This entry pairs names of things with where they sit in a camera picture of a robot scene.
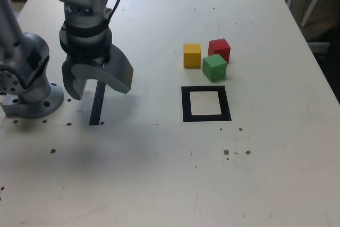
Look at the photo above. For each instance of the green cube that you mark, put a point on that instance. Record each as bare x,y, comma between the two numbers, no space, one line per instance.
214,67

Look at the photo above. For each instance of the yellow cube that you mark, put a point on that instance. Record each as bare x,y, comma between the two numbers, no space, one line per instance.
191,57

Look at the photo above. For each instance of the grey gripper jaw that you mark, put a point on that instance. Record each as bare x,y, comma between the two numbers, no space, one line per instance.
71,86
117,78

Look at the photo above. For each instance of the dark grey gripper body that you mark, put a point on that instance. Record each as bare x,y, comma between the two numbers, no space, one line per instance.
90,60

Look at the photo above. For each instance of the black tape strip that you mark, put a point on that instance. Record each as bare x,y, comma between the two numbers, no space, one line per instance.
96,110

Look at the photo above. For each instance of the red cube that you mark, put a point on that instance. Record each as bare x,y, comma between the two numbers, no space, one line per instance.
219,47

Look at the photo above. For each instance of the black tape square outline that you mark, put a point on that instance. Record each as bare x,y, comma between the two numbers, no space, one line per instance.
186,104

